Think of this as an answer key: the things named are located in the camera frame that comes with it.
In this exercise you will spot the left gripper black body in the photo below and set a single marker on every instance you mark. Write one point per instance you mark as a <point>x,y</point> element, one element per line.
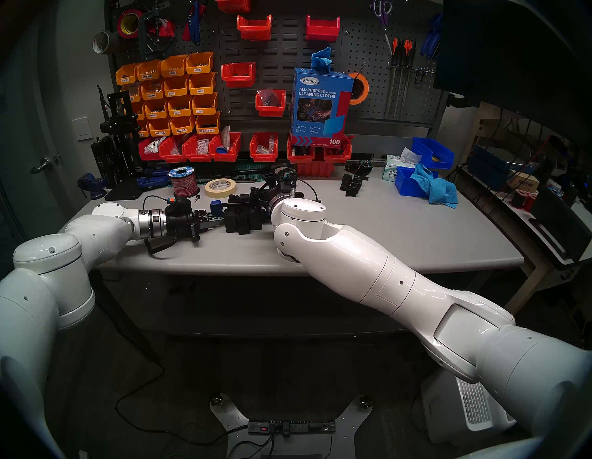
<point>182,226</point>

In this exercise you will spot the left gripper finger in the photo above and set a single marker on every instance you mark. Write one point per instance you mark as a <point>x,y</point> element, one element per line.
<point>212,217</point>
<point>213,224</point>

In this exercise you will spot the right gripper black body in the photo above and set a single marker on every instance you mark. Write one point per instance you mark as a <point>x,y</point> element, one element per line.
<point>266,196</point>

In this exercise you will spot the blue black bar clamp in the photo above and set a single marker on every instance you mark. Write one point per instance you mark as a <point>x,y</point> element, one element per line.
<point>217,208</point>

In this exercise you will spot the black 3D printed piece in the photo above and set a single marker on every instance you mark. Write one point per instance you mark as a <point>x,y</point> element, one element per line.
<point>233,217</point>
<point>254,217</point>

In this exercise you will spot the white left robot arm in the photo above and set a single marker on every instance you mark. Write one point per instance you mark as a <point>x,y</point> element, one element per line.
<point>60,263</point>

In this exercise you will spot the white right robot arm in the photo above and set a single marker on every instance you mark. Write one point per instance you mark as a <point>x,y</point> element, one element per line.
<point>370,273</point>

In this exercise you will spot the small black printed parts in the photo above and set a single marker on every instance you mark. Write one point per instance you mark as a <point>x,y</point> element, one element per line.
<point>352,183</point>

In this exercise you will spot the grey metal screw clamp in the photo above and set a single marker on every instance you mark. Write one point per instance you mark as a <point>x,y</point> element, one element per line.
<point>152,39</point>

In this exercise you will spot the blue spring clamp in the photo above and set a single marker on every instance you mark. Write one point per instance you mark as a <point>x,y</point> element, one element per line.
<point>428,44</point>
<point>435,25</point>

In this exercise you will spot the printed brown cardboard box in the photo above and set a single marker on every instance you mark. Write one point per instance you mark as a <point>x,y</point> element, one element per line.
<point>525,181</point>

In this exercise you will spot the cream masking tape roll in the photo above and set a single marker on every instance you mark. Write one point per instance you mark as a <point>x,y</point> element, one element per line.
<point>210,189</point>

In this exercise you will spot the green cutting mat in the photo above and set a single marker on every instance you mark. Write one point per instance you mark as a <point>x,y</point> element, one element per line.
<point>252,169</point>

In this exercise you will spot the red plastic storage bin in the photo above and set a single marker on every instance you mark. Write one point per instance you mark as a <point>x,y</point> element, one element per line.
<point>300,153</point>
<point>198,151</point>
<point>238,76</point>
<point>270,107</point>
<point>339,151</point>
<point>322,28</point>
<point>172,152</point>
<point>225,149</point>
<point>263,149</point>
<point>254,29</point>
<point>233,4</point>
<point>150,152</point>

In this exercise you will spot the blue hand tool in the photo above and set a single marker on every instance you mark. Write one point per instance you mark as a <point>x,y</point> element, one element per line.
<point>155,178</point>

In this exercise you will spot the red nested bin stack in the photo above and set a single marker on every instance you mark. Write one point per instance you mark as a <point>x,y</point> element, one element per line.
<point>319,167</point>

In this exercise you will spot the yellow plastic parts bin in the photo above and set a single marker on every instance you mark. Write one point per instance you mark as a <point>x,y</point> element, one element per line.
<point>172,67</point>
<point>142,130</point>
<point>148,71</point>
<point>201,84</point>
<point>179,107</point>
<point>175,87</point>
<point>199,64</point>
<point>159,128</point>
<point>155,110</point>
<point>151,90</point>
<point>132,93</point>
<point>126,75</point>
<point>207,124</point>
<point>204,105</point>
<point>181,126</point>
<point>138,111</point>

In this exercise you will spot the small blue bench vise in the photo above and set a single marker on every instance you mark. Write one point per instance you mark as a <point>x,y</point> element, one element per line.
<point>92,185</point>

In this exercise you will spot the blue cleaning cloths box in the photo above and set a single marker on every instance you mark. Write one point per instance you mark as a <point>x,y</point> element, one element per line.
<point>319,106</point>

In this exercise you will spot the green white tissue box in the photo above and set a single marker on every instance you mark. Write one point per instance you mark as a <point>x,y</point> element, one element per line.
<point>395,169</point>

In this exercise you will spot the grey pegboard back panel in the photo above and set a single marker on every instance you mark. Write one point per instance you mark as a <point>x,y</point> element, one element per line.
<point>286,60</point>

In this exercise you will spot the blue cloth in box opening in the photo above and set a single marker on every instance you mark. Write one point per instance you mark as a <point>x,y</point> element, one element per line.
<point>321,59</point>

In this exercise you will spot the blue microfiber cloth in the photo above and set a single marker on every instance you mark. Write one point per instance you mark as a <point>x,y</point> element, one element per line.
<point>439,189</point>

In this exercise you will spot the black caster wheel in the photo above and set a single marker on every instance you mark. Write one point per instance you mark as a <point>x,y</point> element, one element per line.
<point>216,399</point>
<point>365,401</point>

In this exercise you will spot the grey door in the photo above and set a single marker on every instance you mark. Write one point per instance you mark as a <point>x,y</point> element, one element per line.
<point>32,115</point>

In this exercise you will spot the orange black screwdriver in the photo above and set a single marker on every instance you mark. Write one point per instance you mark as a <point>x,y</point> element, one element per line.
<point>394,48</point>
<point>407,48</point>

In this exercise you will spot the black metal carabiner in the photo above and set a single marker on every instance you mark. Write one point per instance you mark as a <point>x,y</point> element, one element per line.
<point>420,75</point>

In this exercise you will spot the red yellow tape roll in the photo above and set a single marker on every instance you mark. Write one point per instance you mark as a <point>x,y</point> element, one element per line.
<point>121,25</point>

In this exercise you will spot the black power strip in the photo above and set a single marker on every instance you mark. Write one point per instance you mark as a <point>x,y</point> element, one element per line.
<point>291,426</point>

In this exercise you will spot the dark blue equipment box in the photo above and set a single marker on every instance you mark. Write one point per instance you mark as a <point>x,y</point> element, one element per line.
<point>490,164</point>

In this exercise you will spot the white side desk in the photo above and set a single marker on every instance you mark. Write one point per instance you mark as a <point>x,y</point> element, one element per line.
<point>532,277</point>

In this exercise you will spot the white air purifier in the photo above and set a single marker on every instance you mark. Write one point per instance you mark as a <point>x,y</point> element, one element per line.
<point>444,412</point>

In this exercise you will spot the large black monitor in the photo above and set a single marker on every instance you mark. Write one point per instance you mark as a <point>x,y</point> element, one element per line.
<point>522,55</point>

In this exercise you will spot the black flat equipment case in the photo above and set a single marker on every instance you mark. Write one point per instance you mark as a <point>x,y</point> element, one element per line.
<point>559,222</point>

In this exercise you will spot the white robot torso shell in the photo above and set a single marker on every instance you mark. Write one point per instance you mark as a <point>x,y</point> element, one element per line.
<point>499,451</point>

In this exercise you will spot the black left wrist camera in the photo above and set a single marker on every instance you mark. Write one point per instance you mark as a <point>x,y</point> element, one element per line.
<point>178,204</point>

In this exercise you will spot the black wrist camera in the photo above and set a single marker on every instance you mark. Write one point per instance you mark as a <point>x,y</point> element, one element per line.
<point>286,176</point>
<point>178,204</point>

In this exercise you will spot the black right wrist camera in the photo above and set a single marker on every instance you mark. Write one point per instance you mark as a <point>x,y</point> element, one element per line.
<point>286,176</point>

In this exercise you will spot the white wall switch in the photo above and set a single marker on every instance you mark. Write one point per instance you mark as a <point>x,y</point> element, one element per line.
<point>82,128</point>

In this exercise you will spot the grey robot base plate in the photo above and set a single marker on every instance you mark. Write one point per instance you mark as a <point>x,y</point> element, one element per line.
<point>231,416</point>

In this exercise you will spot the grey duct tape roll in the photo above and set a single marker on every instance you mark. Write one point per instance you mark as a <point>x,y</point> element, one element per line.
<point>108,44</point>

